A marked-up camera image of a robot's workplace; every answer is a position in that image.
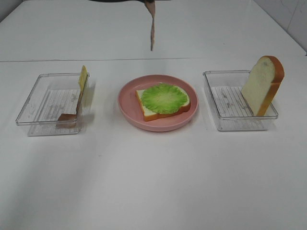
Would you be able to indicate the white bread slice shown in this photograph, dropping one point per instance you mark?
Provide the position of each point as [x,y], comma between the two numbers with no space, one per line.
[263,83]
[149,115]

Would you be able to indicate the green lettuce leaf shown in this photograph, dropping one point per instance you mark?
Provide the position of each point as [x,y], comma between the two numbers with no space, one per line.
[164,98]

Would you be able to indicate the bacon strip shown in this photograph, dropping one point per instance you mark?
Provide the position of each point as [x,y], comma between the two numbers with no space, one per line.
[70,120]
[150,5]

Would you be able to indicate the pink round plate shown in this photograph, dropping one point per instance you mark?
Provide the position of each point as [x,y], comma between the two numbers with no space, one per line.
[130,108]

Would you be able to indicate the clear plastic bread tray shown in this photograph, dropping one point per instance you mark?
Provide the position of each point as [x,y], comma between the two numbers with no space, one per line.
[229,109]

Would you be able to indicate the yellow cheese slice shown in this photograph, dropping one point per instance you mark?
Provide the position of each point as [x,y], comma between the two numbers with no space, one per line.
[82,79]

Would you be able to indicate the clear plastic ingredient tray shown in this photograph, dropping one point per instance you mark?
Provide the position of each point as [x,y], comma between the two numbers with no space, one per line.
[51,95]

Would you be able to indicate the upright white bread slice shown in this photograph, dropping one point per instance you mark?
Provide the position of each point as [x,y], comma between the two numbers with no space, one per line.
[263,83]

